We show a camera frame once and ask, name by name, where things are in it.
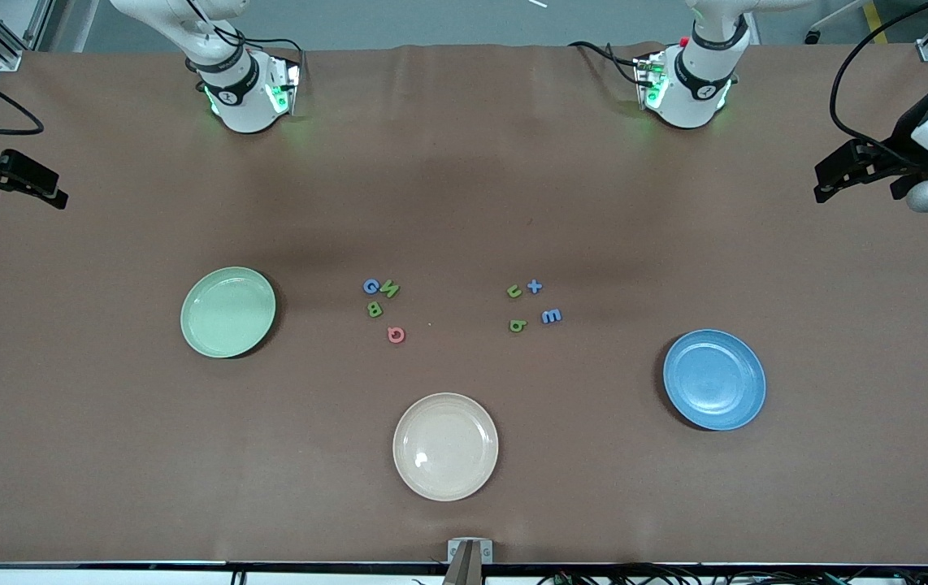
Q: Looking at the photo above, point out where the brown table mat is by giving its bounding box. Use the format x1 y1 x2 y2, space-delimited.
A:
0 42 928 566

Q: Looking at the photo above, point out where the black arm base cable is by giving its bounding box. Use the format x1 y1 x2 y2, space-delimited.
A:
568 41 648 86
212 16 306 82

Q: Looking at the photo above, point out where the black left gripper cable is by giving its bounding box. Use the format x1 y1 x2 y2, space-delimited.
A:
830 0 928 159

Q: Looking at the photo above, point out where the beige plate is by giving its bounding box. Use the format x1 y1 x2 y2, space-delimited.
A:
392 392 500 502

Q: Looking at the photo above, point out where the black left arm base cable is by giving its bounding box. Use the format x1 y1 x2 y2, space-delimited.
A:
568 41 648 86

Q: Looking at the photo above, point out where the chair leg with caster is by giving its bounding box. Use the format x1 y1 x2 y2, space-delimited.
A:
805 0 867 46

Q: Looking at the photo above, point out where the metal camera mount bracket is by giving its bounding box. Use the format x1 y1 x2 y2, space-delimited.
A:
447 538 494 585

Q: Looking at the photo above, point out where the black right arm base cable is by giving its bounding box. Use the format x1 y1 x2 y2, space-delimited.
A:
212 16 306 82

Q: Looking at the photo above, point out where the green plate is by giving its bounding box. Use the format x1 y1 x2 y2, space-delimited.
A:
180 266 278 359

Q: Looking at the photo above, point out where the blue plate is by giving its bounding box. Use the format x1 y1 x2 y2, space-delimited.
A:
662 328 767 431

